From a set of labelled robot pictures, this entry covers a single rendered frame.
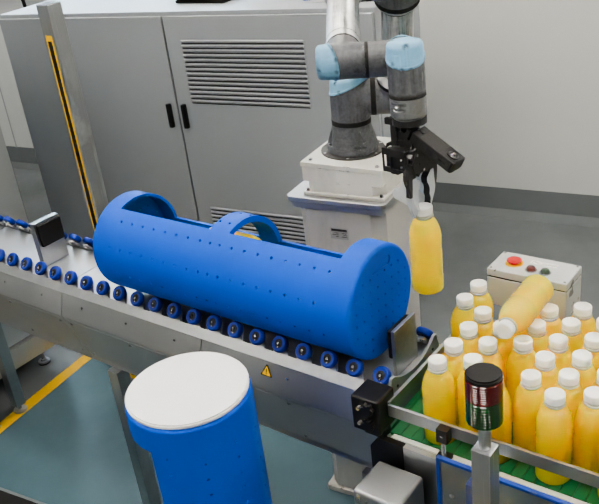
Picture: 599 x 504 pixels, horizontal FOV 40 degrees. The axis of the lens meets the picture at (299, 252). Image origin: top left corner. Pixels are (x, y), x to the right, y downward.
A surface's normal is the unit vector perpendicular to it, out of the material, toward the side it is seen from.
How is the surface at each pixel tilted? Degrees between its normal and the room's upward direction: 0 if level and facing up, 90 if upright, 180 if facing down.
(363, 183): 90
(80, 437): 0
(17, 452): 0
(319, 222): 90
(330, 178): 90
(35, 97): 90
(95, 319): 70
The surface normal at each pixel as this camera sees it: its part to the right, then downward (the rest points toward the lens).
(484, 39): -0.47, 0.44
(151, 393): -0.11, -0.89
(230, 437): 0.66, 0.26
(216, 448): 0.40, 0.32
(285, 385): -0.59, 0.10
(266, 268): -0.53, -0.23
